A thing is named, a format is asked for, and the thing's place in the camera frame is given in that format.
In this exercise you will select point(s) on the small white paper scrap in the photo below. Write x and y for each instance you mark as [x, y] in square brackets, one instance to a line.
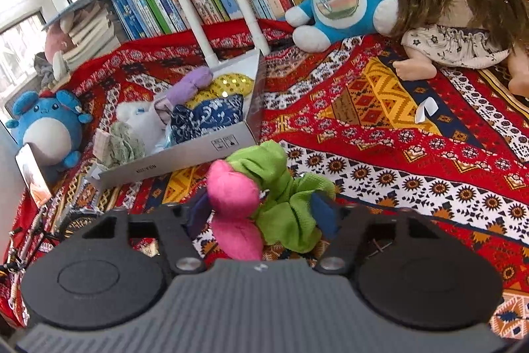
[425, 109]

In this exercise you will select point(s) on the blue floral fabric pouch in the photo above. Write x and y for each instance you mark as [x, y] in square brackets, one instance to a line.
[206, 117]

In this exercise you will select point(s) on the white window frame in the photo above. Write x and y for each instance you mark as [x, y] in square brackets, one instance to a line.
[39, 3]

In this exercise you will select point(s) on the black model bicycle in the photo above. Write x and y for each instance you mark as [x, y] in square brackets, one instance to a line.
[76, 222]

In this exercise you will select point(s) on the gold sequin heart pillow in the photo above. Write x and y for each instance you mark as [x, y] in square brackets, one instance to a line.
[231, 86]

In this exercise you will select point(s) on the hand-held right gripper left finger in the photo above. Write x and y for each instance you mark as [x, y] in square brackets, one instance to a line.
[198, 212]

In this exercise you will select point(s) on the stack of worn books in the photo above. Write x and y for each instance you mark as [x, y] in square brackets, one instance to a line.
[91, 38]

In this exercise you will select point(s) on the pink and green plush flower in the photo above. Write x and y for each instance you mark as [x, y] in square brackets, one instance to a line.
[235, 191]

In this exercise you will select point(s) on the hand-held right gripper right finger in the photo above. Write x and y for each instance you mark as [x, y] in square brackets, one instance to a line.
[326, 214]

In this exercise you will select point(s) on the purple fluffy plush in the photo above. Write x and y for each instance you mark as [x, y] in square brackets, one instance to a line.
[194, 82]

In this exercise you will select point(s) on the green floral cloth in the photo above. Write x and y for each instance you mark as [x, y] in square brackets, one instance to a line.
[124, 146]

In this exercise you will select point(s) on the grey cloth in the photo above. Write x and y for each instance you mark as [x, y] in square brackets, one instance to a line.
[43, 69]

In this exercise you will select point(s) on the blue round mouse plush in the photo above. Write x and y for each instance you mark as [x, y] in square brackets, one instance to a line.
[45, 138]

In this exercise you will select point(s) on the pink plush toy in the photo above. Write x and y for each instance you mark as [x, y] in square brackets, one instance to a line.
[53, 43]

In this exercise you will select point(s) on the red patterned blanket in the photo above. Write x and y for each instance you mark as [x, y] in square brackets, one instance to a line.
[392, 154]

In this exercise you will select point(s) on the white cardboard box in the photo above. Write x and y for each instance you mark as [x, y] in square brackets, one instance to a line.
[198, 154]

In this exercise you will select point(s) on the light blue booklet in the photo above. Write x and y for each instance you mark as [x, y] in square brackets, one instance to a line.
[78, 7]

